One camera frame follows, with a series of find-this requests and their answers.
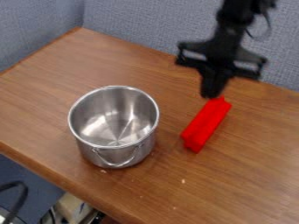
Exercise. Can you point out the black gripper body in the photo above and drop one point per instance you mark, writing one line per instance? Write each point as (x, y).
(222, 52)

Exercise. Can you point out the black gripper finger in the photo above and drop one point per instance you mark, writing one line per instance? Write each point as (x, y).
(207, 89)
(222, 81)

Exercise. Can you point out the beige box under table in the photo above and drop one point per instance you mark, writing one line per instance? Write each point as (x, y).
(72, 211)

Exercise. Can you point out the red plastic block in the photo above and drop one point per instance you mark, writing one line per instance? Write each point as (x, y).
(204, 123)

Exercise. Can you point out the metal pot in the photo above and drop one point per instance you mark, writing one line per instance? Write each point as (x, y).
(112, 121)

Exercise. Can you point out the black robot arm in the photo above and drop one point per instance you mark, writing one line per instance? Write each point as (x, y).
(238, 14)

